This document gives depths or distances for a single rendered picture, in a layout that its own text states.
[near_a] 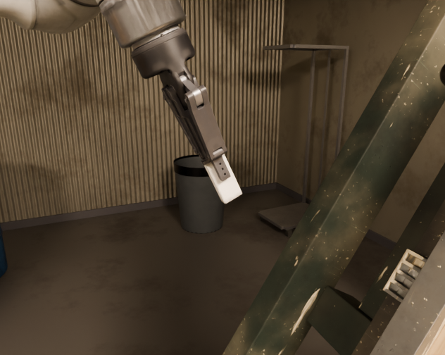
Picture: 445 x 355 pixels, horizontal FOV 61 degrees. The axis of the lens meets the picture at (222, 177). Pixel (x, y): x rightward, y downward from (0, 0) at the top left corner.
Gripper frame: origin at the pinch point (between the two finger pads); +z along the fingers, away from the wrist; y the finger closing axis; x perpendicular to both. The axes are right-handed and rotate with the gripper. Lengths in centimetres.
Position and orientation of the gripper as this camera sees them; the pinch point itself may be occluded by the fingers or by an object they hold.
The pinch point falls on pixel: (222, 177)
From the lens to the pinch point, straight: 53.6
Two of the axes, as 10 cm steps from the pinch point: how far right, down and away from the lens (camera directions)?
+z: 4.0, 8.5, 3.4
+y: -3.6, -2.0, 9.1
